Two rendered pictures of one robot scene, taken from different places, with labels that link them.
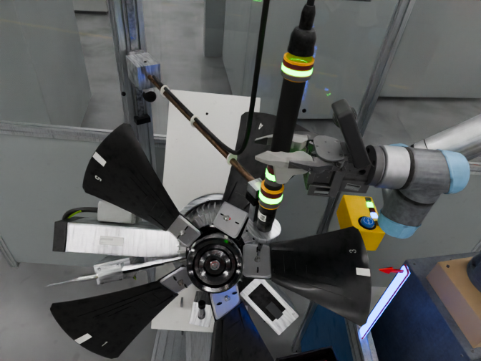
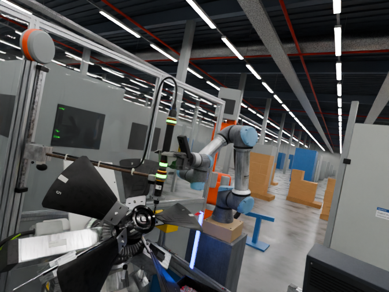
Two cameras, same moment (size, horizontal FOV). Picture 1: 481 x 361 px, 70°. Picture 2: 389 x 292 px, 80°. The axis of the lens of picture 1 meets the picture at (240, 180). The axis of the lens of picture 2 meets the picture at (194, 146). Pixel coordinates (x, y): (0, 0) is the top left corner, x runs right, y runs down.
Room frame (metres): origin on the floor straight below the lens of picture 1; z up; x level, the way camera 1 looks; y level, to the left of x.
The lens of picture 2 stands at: (-0.36, 0.58, 1.57)
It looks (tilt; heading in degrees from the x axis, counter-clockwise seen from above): 1 degrees down; 316
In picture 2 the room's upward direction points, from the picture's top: 11 degrees clockwise
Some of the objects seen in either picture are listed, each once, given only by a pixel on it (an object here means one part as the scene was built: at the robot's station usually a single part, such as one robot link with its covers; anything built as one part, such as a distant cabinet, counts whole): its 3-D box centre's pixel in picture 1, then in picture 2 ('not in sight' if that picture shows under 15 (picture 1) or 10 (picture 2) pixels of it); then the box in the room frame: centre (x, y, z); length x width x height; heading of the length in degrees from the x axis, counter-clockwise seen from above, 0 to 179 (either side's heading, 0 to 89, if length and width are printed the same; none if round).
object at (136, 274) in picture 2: not in sight; (135, 281); (0.48, -0.03, 0.91); 0.12 x 0.08 x 0.12; 4
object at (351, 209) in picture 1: (358, 223); (164, 221); (0.80, -0.40, 1.02); 0.16 x 0.10 x 0.11; 4
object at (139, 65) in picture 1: (142, 69); (37, 152); (0.97, 0.33, 1.38); 0.10 x 0.07 x 0.08; 39
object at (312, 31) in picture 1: (279, 151); (165, 153); (0.48, -0.06, 1.49); 0.04 x 0.04 x 0.46
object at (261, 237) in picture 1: (263, 210); (157, 187); (0.49, -0.05, 1.33); 0.09 x 0.07 x 0.10; 39
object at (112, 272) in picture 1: (111, 272); (66, 261); (0.47, 0.29, 1.08); 0.07 x 0.04 x 0.06; 104
